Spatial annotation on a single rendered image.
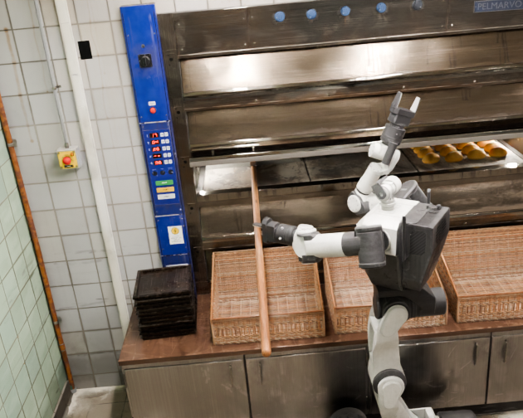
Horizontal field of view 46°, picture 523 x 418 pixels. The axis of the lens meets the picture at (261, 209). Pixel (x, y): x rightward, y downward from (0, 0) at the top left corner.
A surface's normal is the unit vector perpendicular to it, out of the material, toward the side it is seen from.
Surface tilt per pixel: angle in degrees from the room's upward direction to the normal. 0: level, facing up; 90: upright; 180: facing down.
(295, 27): 90
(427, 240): 90
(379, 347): 114
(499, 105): 70
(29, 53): 90
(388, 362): 90
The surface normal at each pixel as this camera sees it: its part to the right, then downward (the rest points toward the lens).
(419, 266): -0.54, 0.37
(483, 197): 0.01, 0.06
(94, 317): 0.04, 0.40
